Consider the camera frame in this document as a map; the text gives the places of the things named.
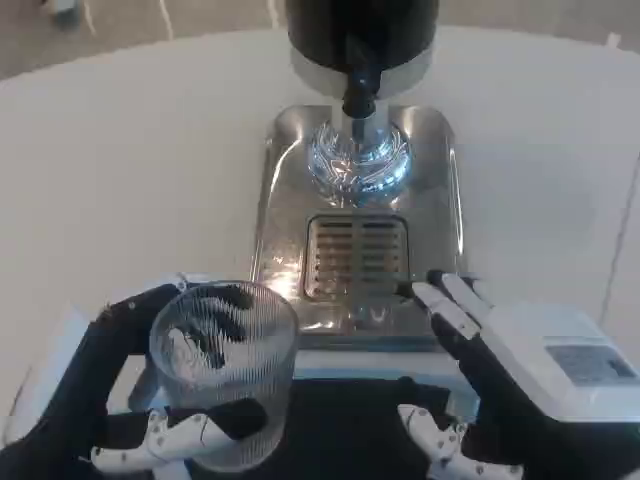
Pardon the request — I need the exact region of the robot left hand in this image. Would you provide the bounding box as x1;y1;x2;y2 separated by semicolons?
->
0;279;269;480

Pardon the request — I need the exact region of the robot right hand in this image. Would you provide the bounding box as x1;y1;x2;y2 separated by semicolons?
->
397;269;640;480

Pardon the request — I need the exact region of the clear ribbed glass cup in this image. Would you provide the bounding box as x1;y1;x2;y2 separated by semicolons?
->
148;280;300;475

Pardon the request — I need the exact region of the steel drip tray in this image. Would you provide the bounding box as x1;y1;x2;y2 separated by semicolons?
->
248;104;470;352

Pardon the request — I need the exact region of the black robot torso panel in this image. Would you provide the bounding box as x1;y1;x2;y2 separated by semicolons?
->
124;347;484;480

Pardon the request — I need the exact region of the slotted steel drain grid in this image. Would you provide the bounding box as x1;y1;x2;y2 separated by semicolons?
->
301;213;411;304

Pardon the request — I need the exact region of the black dispenser tap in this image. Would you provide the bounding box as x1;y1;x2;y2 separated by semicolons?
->
341;34;384;119

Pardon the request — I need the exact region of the black and steel drink dispenser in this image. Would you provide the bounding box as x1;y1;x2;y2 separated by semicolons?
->
283;0;437;207

